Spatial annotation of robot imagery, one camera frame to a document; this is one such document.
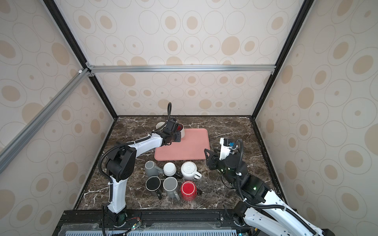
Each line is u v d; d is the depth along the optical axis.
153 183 0.76
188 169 0.83
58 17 0.70
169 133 0.77
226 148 0.57
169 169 0.82
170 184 0.76
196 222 0.73
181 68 0.92
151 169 0.82
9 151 0.51
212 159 0.58
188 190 0.76
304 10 0.69
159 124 1.02
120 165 0.53
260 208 0.47
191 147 1.01
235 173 0.46
